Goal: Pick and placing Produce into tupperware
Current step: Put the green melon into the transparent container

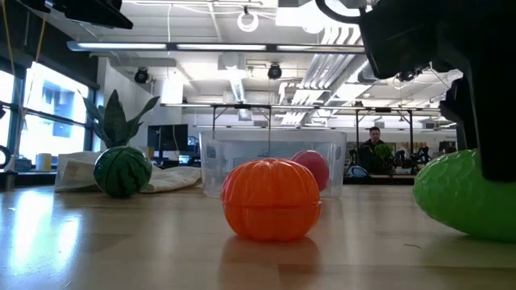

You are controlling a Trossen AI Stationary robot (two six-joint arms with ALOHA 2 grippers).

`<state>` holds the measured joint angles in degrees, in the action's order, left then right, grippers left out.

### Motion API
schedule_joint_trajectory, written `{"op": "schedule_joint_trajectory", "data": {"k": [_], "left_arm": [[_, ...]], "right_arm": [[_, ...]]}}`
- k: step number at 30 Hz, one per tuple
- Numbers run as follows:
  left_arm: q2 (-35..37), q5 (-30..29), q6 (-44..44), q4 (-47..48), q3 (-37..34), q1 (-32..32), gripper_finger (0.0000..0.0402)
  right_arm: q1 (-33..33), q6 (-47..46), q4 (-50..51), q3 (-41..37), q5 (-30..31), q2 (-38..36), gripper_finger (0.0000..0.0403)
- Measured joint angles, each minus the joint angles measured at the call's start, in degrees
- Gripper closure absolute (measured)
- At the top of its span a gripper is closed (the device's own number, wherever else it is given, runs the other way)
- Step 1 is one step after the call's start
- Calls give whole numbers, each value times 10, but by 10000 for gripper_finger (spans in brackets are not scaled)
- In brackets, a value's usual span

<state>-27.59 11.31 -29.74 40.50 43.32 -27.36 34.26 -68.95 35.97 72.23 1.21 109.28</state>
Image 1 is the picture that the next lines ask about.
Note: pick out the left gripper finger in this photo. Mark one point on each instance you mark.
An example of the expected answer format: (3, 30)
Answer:
(105, 14)

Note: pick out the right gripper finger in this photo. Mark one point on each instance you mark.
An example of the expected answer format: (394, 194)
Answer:
(496, 129)

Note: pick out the green textured toy fruit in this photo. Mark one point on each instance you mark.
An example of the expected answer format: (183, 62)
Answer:
(451, 193)

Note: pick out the green toy watermelon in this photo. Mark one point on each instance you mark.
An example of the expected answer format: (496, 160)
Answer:
(123, 173)

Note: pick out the red toy bell pepper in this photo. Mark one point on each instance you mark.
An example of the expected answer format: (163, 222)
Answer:
(316, 167)

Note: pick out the orange toy orange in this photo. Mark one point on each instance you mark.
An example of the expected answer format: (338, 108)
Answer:
(270, 201)

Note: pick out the clear plastic tupperware container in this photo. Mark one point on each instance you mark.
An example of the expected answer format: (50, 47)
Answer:
(242, 149)

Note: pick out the long ceiling light bar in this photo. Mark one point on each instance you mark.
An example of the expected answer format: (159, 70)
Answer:
(121, 46)

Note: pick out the green artificial plant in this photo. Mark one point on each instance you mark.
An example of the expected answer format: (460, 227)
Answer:
(115, 121)

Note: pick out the small green background plant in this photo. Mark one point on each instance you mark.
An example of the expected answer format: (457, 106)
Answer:
(383, 151)

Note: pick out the person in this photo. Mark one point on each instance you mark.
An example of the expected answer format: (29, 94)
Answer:
(369, 155)

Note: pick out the black computer monitor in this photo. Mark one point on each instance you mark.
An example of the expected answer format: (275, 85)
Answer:
(167, 137)

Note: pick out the blue white round object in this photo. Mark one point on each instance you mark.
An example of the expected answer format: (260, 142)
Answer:
(356, 172)

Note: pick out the white cylinder container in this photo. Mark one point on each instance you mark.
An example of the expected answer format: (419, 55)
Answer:
(43, 162)

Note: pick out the white checked cloth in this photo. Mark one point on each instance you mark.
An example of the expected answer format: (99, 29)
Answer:
(173, 179)

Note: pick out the black ceiling camera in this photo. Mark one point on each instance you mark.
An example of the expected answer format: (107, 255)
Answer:
(407, 75)

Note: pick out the silver ventilation duct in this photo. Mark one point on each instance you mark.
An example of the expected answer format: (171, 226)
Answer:
(364, 72)

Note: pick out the black workstation frame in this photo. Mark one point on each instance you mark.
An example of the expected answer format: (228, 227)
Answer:
(383, 109)
(242, 106)

